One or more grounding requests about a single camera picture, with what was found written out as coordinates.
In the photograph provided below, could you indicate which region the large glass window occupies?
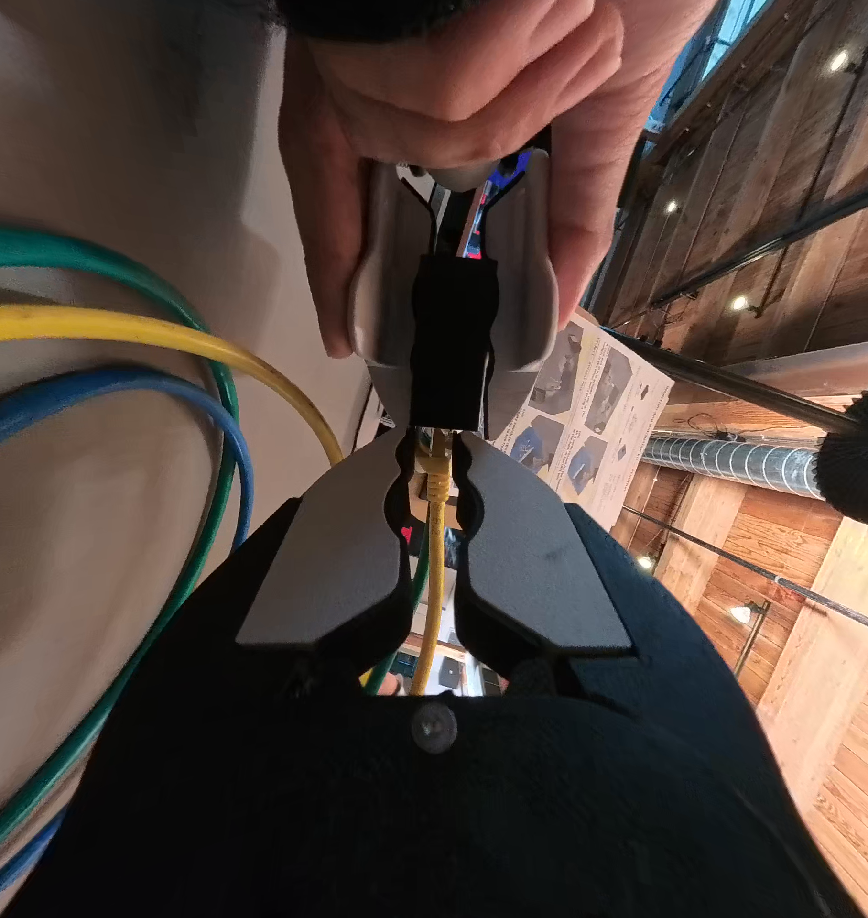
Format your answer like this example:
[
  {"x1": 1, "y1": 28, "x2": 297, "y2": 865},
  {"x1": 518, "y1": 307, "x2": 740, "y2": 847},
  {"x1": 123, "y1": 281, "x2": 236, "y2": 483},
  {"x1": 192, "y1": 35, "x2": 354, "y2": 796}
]
[{"x1": 645, "y1": 0, "x2": 772, "y2": 133}]

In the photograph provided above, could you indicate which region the black ceiling rail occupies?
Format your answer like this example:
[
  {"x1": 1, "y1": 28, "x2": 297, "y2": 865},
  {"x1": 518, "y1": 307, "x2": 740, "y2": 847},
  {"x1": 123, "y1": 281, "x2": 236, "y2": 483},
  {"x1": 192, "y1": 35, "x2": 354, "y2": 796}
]
[{"x1": 652, "y1": 183, "x2": 868, "y2": 309}]

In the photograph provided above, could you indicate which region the instruction poster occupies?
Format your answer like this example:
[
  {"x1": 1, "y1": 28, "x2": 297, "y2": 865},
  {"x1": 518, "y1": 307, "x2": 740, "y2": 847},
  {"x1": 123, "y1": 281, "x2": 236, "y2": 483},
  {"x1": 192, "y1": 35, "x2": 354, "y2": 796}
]
[{"x1": 491, "y1": 308, "x2": 675, "y2": 532}]

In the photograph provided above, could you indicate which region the silver round air duct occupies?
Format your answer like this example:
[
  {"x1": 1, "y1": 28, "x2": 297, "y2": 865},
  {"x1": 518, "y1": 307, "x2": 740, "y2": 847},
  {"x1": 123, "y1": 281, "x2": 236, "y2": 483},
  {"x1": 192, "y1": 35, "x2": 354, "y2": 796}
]
[{"x1": 642, "y1": 432, "x2": 822, "y2": 499}]

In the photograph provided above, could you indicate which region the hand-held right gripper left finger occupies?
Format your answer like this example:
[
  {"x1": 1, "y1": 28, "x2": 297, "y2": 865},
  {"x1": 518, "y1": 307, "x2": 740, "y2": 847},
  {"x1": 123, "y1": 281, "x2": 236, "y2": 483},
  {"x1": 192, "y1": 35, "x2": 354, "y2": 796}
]
[{"x1": 235, "y1": 429, "x2": 416, "y2": 678}]

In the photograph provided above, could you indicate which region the black ceiling rod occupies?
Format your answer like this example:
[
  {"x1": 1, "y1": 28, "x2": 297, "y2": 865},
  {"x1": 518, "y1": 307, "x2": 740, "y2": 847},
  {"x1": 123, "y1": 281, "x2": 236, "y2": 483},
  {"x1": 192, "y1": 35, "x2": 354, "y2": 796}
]
[{"x1": 624, "y1": 504, "x2": 868, "y2": 638}]

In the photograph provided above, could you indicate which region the green ethernet cable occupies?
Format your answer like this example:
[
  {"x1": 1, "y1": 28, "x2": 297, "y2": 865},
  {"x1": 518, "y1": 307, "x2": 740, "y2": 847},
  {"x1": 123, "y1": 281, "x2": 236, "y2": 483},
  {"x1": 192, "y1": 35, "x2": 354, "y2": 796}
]
[{"x1": 0, "y1": 228, "x2": 429, "y2": 872}]

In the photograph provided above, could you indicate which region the blue ethernet cable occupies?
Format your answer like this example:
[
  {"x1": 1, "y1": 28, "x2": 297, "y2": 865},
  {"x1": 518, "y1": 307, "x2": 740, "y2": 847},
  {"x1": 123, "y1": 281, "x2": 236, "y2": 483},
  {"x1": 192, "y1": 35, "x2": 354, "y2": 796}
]
[{"x1": 0, "y1": 369, "x2": 254, "y2": 912}]

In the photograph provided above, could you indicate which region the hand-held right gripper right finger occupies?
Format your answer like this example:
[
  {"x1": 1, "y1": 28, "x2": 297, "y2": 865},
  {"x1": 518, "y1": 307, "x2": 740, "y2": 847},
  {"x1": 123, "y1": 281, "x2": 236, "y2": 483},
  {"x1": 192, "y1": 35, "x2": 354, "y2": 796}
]
[{"x1": 452, "y1": 432, "x2": 636, "y2": 678}]

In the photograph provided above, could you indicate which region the person's left hand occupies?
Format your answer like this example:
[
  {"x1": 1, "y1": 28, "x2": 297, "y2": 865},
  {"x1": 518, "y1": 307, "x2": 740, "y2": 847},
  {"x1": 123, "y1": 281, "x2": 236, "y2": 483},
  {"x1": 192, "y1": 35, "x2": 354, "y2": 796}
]
[{"x1": 278, "y1": 0, "x2": 718, "y2": 358}]

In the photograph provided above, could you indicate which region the yellow ethernet cable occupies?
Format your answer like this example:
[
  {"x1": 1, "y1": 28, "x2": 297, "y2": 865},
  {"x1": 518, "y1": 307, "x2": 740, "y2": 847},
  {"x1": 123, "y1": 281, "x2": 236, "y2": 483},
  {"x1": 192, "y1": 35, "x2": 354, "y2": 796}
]
[{"x1": 0, "y1": 303, "x2": 471, "y2": 697}]

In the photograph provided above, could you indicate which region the black ethernet port block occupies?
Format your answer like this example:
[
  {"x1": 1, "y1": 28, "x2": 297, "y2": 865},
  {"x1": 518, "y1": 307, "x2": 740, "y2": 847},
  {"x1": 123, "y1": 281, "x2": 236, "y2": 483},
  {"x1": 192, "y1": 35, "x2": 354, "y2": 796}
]
[{"x1": 409, "y1": 254, "x2": 499, "y2": 431}]

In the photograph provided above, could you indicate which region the black pole with round head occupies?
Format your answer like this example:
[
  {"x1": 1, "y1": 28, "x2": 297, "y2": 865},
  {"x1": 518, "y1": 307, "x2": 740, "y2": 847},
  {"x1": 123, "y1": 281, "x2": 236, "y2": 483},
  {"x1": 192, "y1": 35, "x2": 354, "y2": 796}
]
[{"x1": 606, "y1": 326, "x2": 868, "y2": 530}]

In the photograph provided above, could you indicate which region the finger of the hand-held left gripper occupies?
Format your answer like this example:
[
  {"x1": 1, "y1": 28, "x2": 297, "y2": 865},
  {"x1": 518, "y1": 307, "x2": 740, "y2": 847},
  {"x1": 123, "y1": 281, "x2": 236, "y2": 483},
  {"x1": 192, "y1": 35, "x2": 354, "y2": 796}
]
[
  {"x1": 479, "y1": 147, "x2": 560, "y2": 440},
  {"x1": 348, "y1": 159, "x2": 436, "y2": 430}
]

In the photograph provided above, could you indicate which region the black wall lamp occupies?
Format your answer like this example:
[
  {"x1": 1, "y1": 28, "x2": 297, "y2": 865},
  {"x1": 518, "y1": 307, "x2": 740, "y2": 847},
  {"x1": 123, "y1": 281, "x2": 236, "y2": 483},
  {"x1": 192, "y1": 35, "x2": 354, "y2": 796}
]
[{"x1": 728, "y1": 599, "x2": 772, "y2": 675}]

